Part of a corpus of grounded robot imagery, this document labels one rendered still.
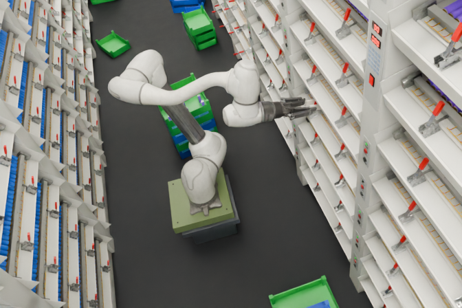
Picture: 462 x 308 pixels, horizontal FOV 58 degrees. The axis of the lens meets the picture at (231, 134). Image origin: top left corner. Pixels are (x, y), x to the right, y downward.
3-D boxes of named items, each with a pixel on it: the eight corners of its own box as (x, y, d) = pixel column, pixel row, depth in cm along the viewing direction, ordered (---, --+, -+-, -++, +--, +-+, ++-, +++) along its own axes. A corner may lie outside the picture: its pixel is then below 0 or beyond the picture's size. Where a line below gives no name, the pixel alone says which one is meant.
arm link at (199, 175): (183, 201, 225) (171, 176, 209) (195, 175, 236) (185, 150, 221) (210, 206, 219) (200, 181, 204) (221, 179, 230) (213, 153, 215)
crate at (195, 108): (168, 128, 263) (165, 119, 257) (159, 110, 276) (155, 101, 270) (211, 109, 267) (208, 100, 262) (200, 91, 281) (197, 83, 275)
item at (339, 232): (352, 266, 205) (346, 256, 195) (304, 174, 246) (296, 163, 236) (390, 247, 202) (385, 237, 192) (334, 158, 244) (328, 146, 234)
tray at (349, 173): (357, 199, 161) (353, 188, 154) (298, 102, 202) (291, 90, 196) (405, 175, 158) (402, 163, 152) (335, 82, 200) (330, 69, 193)
